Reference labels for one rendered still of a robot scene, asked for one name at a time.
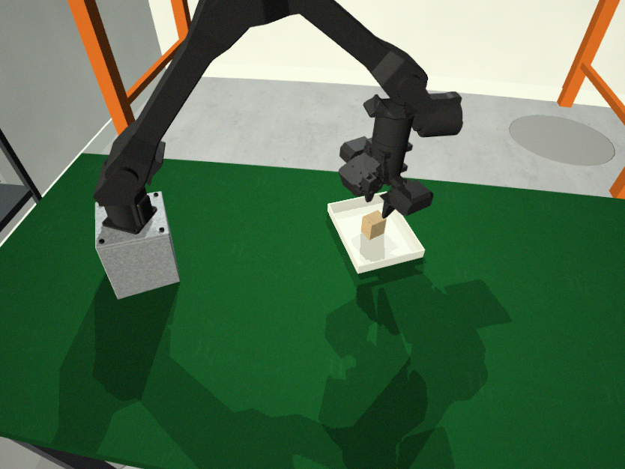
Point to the light wooden block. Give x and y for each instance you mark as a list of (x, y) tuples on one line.
[(373, 224)]

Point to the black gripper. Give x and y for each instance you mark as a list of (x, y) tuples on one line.
[(408, 196)]

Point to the white tray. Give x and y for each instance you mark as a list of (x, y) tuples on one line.
[(398, 243)]

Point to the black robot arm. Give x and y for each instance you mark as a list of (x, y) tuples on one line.
[(137, 153)]

